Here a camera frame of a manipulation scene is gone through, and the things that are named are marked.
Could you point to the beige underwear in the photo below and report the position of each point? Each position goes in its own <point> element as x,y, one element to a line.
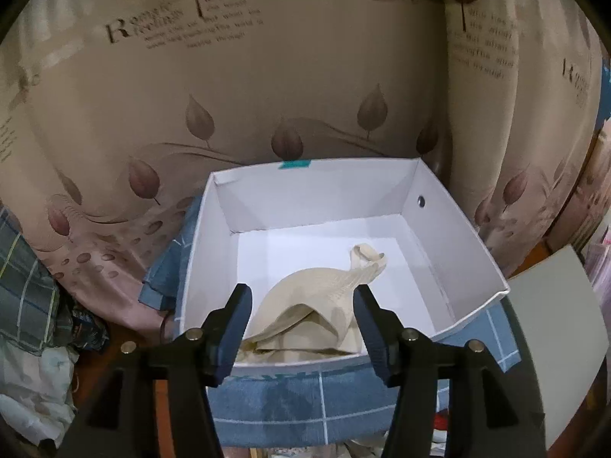
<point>310,291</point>

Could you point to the white cardboard box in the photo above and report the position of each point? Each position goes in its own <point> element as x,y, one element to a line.
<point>310,210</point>

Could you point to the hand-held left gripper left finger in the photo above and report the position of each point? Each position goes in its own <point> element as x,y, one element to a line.
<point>230,338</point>

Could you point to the white board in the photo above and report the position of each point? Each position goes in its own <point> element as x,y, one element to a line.
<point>558,343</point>

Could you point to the white crumpled cloth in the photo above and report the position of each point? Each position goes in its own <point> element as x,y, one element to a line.
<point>33,381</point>

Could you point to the grey plaid cloth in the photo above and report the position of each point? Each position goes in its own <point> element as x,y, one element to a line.
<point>28,286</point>

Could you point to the leaf print curtain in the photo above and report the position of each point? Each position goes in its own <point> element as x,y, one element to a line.
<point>286,57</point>

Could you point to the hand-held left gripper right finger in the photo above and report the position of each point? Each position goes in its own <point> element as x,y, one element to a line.
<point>377,338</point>

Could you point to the blue checked cloth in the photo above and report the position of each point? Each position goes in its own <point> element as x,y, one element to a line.
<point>286,405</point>

